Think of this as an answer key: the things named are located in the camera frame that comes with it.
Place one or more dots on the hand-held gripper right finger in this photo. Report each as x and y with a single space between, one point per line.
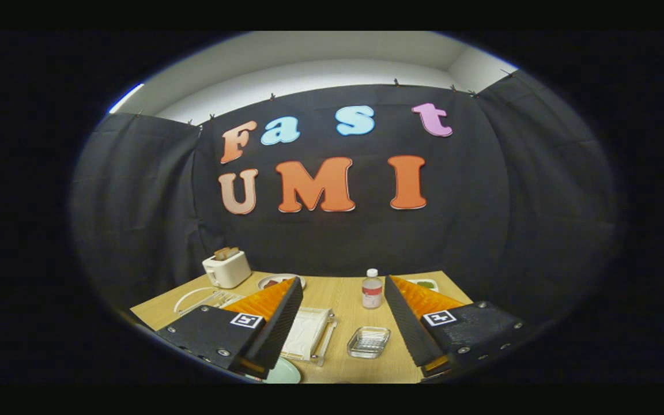
410 328

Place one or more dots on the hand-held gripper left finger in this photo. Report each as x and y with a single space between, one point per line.
274 340

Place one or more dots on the green plate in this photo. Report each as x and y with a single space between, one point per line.
283 372

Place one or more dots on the white divided dish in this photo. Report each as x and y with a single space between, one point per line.
433 286

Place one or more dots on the beige plate with meat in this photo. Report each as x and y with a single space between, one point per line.
266 278

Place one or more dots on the clear bottle with red label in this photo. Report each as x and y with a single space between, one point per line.
372 294

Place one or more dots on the red-brown meat piece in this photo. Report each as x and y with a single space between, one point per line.
271 283

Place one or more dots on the white toaster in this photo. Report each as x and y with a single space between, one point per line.
228 274

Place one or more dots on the brown bread slices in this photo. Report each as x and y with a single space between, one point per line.
226 253

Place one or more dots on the black backdrop cloth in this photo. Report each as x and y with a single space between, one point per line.
338 242

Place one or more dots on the ceiling light panel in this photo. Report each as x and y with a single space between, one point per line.
125 98

